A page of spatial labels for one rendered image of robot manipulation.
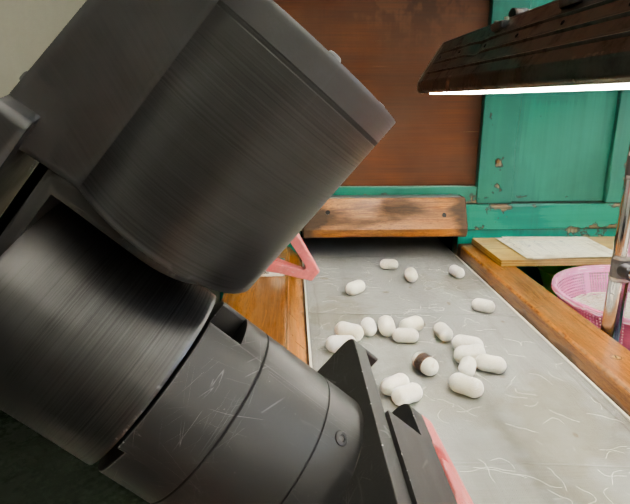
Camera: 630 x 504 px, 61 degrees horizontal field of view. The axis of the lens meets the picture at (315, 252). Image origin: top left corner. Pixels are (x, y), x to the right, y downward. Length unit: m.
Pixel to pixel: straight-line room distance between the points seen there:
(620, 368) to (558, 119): 0.59
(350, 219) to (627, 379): 0.53
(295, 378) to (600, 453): 0.42
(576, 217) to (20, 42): 1.62
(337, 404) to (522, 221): 0.96
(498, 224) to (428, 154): 0.19
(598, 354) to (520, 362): 0.08
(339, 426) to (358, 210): 0.83
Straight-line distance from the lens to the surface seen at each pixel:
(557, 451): 0.53
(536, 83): 0.46
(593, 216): 1.17
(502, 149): 1.07
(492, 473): 0.49
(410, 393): 0.55
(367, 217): 0.97
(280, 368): 0.15
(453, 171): 1.06
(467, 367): 0.61
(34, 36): 1.95
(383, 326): 0.69
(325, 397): 0.16
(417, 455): 0.17
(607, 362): 0.65
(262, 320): 0.68
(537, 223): 1.12
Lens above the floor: 1.03
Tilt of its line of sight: 16 degrees down
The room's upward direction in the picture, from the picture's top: straight up
